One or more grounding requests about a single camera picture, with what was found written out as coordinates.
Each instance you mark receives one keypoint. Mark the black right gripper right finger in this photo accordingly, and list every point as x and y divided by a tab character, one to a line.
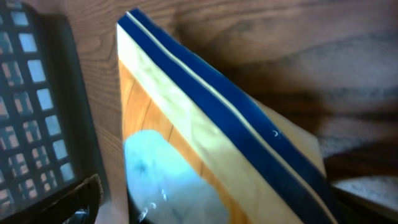
381	199

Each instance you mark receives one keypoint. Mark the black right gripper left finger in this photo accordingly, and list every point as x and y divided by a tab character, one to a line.
79	202

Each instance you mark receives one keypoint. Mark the yellow snack bag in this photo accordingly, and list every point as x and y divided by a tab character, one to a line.
198	149

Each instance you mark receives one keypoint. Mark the dark grey plastic basket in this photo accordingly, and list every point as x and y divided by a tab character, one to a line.
48	140

